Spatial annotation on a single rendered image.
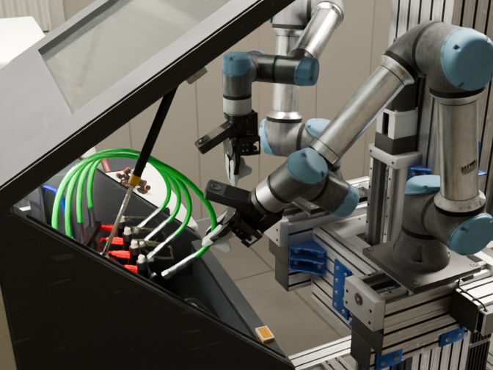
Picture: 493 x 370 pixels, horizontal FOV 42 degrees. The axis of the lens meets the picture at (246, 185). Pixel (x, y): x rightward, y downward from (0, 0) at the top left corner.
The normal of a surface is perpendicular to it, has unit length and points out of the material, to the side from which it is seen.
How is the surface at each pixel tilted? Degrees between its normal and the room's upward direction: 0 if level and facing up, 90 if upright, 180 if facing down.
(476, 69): 83
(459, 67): 83
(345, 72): 90
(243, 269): 0
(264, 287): 0
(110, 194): 90
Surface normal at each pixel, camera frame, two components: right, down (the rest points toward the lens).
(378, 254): -0.01, -0.91
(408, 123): 0.44, 0.36
